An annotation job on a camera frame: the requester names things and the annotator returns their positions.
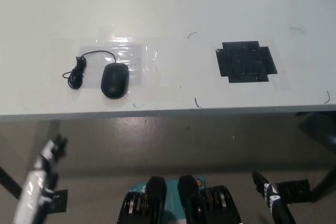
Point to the clear plastic film sheet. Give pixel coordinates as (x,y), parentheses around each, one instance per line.
(131,56)

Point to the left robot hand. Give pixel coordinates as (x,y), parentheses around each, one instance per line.
(39,176)

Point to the black computer mouse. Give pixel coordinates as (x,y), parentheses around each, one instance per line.
(114,81)

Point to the black table leg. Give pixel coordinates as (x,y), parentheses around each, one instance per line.
(325,171)
(10,183)

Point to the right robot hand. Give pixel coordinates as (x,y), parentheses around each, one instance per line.
(271,200)

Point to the black tape patch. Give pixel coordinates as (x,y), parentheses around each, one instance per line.
(245,62)

